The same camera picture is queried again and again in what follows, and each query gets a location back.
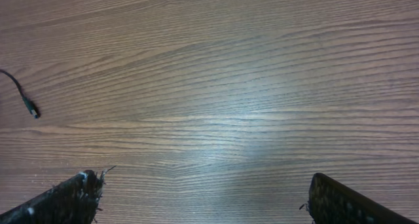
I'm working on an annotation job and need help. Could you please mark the black usb cable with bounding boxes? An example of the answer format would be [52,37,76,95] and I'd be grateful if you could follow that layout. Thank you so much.
[0,69,41,119]

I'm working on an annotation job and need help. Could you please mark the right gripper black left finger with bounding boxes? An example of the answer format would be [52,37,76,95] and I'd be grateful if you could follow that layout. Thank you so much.
[1,169,109,224]

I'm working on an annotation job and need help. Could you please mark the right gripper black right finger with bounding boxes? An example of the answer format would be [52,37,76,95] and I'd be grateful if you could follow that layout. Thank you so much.
[301,173,417,224]

